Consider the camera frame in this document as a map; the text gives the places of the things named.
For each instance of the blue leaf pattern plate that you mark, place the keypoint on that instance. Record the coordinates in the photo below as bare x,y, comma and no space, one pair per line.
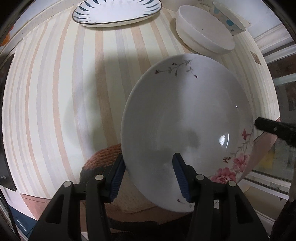
115,11

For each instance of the white floral plate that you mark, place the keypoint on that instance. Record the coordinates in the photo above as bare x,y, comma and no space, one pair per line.
185,111

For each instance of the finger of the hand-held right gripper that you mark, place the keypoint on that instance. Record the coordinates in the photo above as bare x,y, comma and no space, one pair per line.
272,127

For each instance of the brown square sticker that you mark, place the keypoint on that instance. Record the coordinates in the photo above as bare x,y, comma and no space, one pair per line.
256,58

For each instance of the orange knitted cloth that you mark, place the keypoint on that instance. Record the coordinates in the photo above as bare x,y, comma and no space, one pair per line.
99,157

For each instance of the white window frame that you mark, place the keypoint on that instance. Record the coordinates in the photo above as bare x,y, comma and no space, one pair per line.
266,180

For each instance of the plain white bowl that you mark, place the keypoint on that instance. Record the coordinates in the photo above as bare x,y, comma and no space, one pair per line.
203,32

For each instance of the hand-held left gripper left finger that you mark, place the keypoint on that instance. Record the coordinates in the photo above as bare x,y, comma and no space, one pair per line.
116,178

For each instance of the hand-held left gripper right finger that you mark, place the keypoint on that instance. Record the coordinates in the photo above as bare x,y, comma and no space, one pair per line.
181,176

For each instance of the blue dotted bowl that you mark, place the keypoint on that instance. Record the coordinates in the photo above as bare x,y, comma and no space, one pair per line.
227,22

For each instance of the striped tablecloth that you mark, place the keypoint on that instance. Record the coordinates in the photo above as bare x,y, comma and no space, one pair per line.
57,92

